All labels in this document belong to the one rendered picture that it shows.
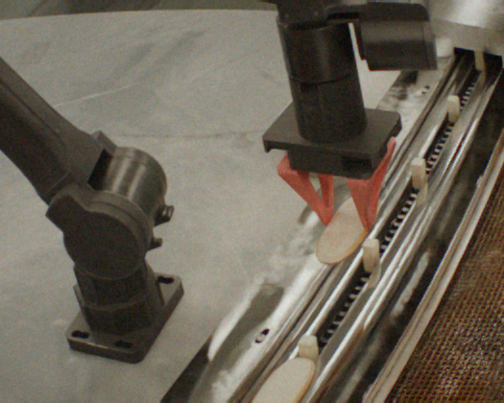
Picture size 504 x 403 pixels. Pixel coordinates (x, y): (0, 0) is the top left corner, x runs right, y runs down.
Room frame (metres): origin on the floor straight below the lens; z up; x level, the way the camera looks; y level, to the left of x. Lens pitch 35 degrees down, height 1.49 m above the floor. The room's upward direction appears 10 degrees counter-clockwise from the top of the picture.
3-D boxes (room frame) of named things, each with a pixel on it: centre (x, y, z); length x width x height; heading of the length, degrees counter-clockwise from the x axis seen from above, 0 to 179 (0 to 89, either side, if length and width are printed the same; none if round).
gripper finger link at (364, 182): (0.75, -0.08, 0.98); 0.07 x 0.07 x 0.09; 57
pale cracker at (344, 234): (0.75, -0.08, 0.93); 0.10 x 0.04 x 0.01; 147
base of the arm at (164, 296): (0.81, 0.14, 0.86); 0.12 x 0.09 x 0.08; 153
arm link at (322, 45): (0.75, -0.08, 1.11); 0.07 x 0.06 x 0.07; 75
